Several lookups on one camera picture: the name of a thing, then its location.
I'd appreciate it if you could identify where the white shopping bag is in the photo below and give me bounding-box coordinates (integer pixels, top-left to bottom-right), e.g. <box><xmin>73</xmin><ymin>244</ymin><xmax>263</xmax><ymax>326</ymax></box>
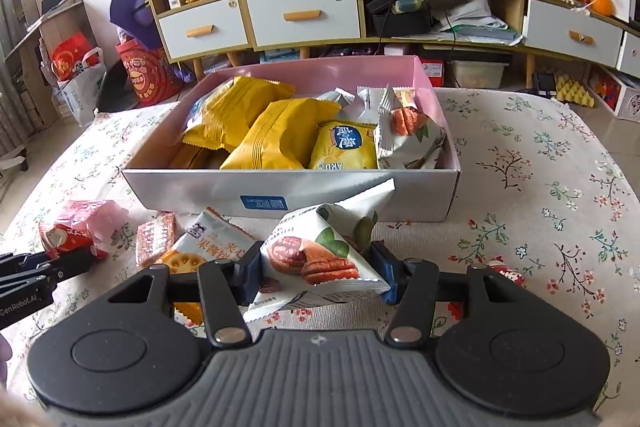
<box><xmin>52</xmin><ymin>47</ymin><xmax>108</xmax><ymax>126</ymax></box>

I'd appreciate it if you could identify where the white nut snack packet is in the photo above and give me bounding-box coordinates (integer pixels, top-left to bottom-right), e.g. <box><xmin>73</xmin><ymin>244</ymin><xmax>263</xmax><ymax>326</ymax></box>
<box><xmin>316</xmin><ymin>87</ymin><xmax>382</xmax><ymax>126</ymax></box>
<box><xmin>374</xmin><ymin>83</ymin><xmax>449</xmax><ymax>171</ymax></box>
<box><xmin>242</xmin><ymin>178</ymin><xmax>397</xmax><ymax>324</ymax></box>

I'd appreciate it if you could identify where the purple hat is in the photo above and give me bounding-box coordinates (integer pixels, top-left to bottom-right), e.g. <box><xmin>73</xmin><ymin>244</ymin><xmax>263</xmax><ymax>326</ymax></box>
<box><xmin>109</xmin><ymin>0</ymin><xmax>162</xmax><ymax>49</ymax></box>

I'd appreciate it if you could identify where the clear orange cracker packet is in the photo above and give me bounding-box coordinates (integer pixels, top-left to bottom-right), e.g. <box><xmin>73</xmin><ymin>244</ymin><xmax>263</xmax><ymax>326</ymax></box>
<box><xmin>134</xmin><ymin>211</ymin><xmax>177</xmax><ymax>269</ymax></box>

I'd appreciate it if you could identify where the white and orange biscuit packet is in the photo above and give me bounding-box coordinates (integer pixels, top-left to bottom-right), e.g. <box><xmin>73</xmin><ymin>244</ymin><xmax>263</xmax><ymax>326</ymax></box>
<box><xmin>154</xmin><ymin>206</ymin><xmax>257</xmax><ymax>329</ymax></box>

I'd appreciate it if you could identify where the red gift bag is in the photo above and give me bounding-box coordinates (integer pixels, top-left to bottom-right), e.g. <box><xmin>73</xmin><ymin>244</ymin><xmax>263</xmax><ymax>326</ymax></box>
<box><xmin>51</xmin><ymin>33</ymin><xmax>96</xmax><ymax>81</ymax></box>

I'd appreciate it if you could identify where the low wooden bench cabinet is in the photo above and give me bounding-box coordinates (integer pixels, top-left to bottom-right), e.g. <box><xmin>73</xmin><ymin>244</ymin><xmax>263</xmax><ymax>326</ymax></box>
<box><xmin>357</xmin><ymin>0</ymin><xmax>640</xmax><ymax>80</ymax></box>

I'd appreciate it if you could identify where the pink-lined cardboard box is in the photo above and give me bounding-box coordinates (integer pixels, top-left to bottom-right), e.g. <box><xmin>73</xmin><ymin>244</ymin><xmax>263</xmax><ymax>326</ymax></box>
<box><xmin>121</xmin><ymin>54</ymin><xmax>462</xmax><ymax>224</ymax></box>

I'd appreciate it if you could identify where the yellow foam egg tray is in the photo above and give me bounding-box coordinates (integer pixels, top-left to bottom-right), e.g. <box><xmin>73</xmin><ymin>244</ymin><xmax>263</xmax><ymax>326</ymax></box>
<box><xmin>554</xmin><ymin>73</ymin><xmax>599</xmax><ymax>108</ymax></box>

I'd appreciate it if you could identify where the red round printed bag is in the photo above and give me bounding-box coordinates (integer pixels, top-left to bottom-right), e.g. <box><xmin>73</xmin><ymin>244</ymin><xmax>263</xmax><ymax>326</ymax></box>
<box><xmin>115</xmin><ymin>39</ymin><xmax>182</xmax><ymax>108</ymax></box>

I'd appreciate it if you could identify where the floral tablecloth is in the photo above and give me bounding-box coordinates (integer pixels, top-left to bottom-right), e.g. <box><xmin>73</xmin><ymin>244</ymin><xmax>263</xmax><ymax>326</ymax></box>
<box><xmin>0</xmin><ymin>86</ymin><xmax>640</xmax><ymax>414</ymax></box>

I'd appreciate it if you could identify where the white carved box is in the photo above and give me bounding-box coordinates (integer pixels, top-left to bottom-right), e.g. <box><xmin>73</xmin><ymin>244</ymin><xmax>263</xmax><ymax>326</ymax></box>
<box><xmin>614</xmin><ymin>76</ymin><xmax>640</xmax><ymax>124</ymax></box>

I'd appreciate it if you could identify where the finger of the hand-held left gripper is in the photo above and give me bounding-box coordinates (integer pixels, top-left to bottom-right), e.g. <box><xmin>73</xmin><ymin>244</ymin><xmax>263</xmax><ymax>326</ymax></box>
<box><xmin>0</xmin><ymin>253</ymin><xmax>51</xmax><ymax>280</ymax></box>
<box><xmin>35</xmin><ymin>251</ymin><xmax>97</xmax><ymax>293</ymax></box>

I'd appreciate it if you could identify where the small yellow biscuit packet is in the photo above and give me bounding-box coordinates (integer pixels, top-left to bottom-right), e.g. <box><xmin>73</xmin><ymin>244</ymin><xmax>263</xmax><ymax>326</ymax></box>
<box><xmin>308</xmin><ymin>120</ymin><xmax>379</xmax><ymax>172</ymax></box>

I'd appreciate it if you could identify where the clear plastic storage box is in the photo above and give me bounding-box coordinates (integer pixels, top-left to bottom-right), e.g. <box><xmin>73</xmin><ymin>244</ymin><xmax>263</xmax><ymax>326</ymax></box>
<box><xmin>446</xmin><ymin>58</ymin><xmax>511</xmax><ymax>90</ymax></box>

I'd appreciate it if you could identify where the small red snack packet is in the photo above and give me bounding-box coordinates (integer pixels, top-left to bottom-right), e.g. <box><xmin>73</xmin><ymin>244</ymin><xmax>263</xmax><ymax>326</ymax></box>
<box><xmin>444</xmin><ymin>258</ymin><xmax>527</xmax><ymax>334</ymax></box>

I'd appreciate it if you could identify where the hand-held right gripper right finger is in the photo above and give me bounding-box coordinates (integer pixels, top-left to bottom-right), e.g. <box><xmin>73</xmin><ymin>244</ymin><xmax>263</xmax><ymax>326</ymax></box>
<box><xmin>370</xmin><ymin>239</ymin><xmax>528</xmax><ymax>349</ymax></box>

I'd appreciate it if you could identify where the pink and red snack packet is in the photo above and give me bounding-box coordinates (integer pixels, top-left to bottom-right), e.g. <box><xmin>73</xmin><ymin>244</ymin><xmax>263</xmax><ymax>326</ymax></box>
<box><xmin>38</xmin><ymin>198</ymin><xmax>132</xmax><ymax>261</ymax></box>

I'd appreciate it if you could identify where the black storage basket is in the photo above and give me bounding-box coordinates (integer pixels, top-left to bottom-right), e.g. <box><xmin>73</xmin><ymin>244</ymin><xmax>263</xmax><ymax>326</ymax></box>
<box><xmin>365</xmin><ymin>0</ymin><xmax>433</xmax><ymax>40</ymax></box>

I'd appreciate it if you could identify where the wooden bookshelf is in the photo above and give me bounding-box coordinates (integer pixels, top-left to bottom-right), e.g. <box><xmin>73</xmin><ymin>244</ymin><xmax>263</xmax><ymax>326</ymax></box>
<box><xmin>0</xmin><ymin>0</ymin><xmax>86</xmax><ymax>108</ymax></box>

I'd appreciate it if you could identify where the large yellow snack packet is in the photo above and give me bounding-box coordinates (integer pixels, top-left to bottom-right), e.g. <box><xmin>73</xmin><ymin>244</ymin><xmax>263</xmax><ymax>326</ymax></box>
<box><xmin>219</xmin><ymin>98</ymin><xmax>342</xmax><ymax>171</ymax></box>
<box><xmin>181</xmin><ymin>76</ymin><xmax>297</xmax><ymax>154</ymax></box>

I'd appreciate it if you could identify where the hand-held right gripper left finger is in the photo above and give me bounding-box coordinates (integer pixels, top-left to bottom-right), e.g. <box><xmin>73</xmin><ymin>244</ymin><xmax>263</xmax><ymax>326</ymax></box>
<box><xmin>107</xmin><ymin>241</ymin><xmax>263</xmax><ymax>348</ymax></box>

